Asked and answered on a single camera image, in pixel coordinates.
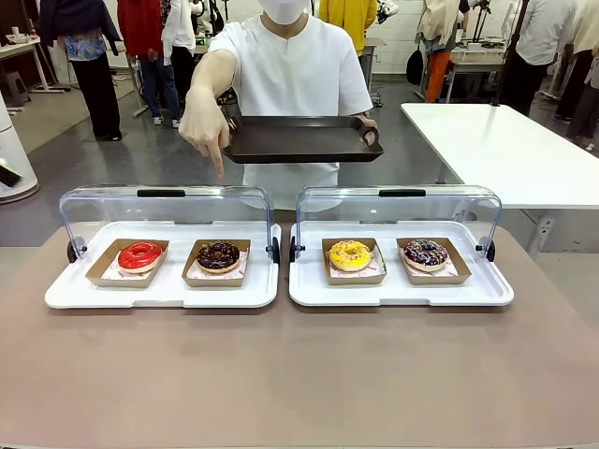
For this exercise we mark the white face mask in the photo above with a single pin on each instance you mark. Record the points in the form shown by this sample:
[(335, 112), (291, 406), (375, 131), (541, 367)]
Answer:
[(282, 10)]

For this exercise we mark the chocolate sprinkled donut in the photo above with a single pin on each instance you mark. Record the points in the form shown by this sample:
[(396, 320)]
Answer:
[(208, 262)]

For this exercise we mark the bystander in blue patterned shirt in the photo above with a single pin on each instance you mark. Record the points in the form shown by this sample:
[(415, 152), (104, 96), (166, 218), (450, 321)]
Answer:
[(91, 70)]

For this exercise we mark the brown cardboard donut box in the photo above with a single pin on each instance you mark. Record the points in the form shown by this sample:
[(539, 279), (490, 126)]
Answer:
[(215, 282), (355, 280), (100, 276), (440, 279)]

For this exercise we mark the grey background workbench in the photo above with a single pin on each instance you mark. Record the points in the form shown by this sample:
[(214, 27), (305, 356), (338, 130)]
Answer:
[(477, 58)]

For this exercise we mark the white table leg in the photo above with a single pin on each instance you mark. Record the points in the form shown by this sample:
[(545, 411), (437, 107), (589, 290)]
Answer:
[(545, 229)]

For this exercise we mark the black clamped pole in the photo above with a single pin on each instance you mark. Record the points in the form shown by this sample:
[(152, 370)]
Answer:
[(510, 42)]

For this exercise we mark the clear display case lid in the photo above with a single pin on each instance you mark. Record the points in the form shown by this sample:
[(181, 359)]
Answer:
[(444, 210), (117, 208)]

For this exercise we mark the large white table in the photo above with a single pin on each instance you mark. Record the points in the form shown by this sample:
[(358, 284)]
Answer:
[(505, 149)]

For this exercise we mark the person in white shirt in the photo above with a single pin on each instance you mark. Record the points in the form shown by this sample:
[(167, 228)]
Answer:
[(290, 70)]

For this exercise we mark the bystander in orange trousers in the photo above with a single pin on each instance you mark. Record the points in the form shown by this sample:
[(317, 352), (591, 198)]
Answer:
[(440, 70)]

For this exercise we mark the white display case base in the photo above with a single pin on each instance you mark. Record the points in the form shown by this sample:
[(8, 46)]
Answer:
[(398, 294), (164, 297)]

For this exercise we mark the red glazed donut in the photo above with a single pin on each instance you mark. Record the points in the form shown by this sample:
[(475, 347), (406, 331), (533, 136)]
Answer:
[(128, 259)]

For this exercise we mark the black hinge knob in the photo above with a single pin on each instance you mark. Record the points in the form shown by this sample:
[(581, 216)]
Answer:
[(490, 250), (293, 249), (276, 250)]

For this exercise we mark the bystander in red top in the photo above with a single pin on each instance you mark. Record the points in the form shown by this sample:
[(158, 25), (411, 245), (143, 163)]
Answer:
[(150, 56)]

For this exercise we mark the chocolate donut with coloured sprinkles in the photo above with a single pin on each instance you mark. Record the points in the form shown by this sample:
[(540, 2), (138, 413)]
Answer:
[(416, 257)]

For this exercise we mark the bystander in white shirt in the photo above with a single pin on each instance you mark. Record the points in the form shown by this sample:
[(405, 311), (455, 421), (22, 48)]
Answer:
[(533, 47)]

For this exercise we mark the bystander in beige top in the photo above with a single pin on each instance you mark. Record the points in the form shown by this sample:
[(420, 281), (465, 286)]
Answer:
[(585, 56)]

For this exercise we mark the person's left hand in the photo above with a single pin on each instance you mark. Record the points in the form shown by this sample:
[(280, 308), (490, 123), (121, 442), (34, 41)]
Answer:
[(370, 128)]

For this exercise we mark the black hanging bag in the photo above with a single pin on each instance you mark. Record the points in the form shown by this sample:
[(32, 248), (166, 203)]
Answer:
[(414, 65)]

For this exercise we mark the person's right forearm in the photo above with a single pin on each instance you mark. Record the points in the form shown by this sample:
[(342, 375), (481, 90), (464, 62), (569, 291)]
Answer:
[(210, 70)]

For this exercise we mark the white background desk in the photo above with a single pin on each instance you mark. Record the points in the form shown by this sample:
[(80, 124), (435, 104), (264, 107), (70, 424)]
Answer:
[(23, 44)]

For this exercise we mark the dark brown serving tray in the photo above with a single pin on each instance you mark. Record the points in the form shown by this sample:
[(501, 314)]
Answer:
[(299, 138)]

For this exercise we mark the white cylindrical stand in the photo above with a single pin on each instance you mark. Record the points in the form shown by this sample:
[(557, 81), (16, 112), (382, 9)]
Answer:
[(14, 140)]

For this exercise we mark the person's right hand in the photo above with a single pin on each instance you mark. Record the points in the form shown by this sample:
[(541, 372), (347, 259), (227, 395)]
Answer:
[(201, 119)]

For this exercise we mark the white smiley print paper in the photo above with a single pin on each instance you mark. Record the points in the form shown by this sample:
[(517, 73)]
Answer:
[(451, 269), (243, 262), (378, 266), (114, 271)]

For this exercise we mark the grey plastic stool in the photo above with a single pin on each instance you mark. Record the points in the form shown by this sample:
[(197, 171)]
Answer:
[(14, 91)]

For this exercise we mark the yellow sprinkled donut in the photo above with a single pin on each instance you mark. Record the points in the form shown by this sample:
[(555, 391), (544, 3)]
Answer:
[(339, 259)]

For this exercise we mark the bystander in yellow jacket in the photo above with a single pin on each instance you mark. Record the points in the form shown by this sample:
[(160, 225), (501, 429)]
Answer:
[(348, 18)]

